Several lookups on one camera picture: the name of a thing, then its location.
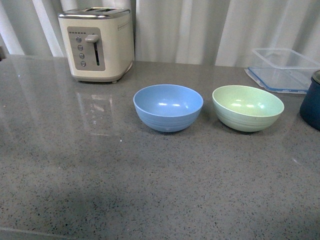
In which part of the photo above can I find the green bowl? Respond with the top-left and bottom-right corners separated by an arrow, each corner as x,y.
212,85 -> 285,132

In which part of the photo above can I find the blue bowl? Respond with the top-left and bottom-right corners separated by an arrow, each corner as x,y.
133,84 -> 204,133

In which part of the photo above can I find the cream toaster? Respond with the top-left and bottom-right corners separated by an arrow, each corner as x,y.
58,7 -> 135,83

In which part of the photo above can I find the clear container lid blue seal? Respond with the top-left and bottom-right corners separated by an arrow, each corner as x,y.
245,67 -> 314,94

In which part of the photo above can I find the clear plastic food container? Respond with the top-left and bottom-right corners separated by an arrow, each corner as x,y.
252,48 -> 320,70

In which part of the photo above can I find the blue saucepan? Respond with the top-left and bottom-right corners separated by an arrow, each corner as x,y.
299,76 -> 320,131

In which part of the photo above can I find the glass pot lid blue knob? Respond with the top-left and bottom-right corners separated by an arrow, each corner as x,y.
312,70 -> 320,84

